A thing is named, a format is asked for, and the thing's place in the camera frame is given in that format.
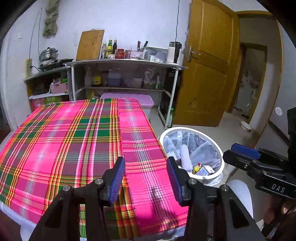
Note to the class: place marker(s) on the storage box with purple lid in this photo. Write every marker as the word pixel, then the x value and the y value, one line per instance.
pixel 129 97

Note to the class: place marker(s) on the white plastic waste bin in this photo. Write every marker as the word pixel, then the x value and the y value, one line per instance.
pixel 205 179

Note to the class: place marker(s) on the wooden cutting board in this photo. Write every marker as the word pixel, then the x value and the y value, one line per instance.
pixel 90 45

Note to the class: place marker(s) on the white and black kettle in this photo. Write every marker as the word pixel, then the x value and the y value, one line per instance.
pixel 173 53

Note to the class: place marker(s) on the black bottle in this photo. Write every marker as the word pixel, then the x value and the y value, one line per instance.
pixel 171 81

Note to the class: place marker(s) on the small glass jar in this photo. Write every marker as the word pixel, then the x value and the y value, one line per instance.
pixel 127 54

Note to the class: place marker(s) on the dark sauce bottle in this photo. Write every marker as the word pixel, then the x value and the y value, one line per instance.
pixel 114 46

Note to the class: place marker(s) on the black induction cooker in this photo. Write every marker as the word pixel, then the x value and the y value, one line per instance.
pixel 55 64

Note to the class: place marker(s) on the small yellow label sauce bottle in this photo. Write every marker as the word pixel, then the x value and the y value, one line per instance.
pixel 109 49

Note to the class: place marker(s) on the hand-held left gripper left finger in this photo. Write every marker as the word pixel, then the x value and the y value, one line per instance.
pixel 116 183

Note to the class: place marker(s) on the green hanging cloth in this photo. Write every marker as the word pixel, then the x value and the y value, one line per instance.
pixel 50 23

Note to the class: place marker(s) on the red sauce jar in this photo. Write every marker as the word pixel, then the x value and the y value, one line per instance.
pixel 119 54

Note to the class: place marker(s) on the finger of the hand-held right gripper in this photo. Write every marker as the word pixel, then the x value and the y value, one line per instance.
pixel 238 160
pixel 245 149

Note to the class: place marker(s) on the yellow wooden door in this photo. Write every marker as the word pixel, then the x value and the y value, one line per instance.
pixel 203 81

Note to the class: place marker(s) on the white printed carton box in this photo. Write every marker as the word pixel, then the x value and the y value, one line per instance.
pixel 205 170

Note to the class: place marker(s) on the person's right hand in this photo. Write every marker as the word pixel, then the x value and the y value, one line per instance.
pixel 275 208

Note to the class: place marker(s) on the pink knife holder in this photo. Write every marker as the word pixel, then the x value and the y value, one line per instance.
pixel 136 55

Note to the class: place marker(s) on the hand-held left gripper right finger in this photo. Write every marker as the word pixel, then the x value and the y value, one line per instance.
pixel 175 183

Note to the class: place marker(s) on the small clear glass bottle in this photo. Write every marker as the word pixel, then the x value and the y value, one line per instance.
pixel 103 52

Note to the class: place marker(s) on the white floor bowl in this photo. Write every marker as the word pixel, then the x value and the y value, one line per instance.
pixel 246 126

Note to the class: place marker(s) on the white plastic bottle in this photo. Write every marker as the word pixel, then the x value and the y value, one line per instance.
pixel 88 77

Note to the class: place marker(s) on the round white wall sticker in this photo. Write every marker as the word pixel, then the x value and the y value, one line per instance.
pixel 278 111

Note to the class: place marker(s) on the pink green plaid tablecloth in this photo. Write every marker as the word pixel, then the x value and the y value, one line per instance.
pixel 57 143

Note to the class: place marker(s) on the person's grey trouser leg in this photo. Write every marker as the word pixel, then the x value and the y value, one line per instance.
pixel 240 194

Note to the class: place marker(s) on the steel steamer pot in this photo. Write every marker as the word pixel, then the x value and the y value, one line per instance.
pixel 48 55

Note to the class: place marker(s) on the metal kitchen shelf unit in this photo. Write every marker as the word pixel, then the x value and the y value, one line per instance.
pixel 120 62

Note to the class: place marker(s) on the blue plastic jug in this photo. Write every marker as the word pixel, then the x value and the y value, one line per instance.
pixel 114 78

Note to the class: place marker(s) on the large yellow label oil bottle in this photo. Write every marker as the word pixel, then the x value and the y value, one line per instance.
pixel 96 80

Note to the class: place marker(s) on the green glass bottle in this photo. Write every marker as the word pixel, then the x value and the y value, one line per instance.
pixel 170 119

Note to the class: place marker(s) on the yellow snack wrapper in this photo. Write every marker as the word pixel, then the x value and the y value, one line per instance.
pixel 197 168

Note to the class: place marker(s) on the translucent white bin liner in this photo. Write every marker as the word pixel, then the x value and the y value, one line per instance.
pixel 203 148

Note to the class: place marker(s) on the yellowed power strip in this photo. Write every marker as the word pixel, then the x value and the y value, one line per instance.
pixel 28 68

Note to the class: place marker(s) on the brown jar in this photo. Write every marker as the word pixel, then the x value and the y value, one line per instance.
pixel 104 79

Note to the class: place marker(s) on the pink plastic basket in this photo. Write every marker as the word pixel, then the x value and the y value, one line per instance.
pixel 59 88

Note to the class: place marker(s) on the clear plastic storage container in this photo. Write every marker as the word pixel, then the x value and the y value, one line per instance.
pixel 158 52

